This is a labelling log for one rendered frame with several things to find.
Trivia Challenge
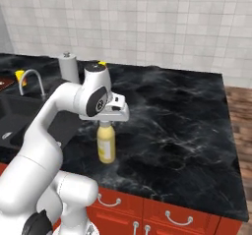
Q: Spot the silver drawer handle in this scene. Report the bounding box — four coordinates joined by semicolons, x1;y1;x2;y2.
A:
164;209;194;227
96;194;122;208

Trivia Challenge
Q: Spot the red drawer front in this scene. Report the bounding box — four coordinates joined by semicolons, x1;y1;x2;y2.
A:
143;198;221;231
90;186;145;219

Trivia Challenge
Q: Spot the yellow drink bottle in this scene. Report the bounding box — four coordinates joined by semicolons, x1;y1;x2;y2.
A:
95;120;117;165

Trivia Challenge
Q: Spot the red cupboard door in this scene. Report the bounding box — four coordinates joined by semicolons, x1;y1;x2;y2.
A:
86;206;144;235
143;216;213;235

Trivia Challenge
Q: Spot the silver curved tap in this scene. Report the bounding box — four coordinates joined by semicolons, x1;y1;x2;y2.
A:
18;68;47;99

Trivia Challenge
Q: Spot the white paper towel roll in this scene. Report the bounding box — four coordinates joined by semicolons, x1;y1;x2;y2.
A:
58;51;81;85

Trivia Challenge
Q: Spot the black sink basin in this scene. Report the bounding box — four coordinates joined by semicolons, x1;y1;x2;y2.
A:
0;78;84;149

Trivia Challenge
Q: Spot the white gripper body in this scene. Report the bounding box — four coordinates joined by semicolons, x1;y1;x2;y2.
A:
78;103;131;123

